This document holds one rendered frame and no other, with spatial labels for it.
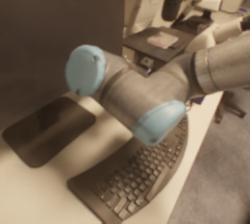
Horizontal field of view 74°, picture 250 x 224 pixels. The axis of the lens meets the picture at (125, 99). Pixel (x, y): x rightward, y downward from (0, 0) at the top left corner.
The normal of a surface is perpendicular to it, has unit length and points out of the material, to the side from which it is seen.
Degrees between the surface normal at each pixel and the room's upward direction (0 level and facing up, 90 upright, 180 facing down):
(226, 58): 67
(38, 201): 0
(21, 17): 86
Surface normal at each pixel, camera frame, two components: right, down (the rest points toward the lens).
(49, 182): 0.11, -0.75
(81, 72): -0.51, 0.00
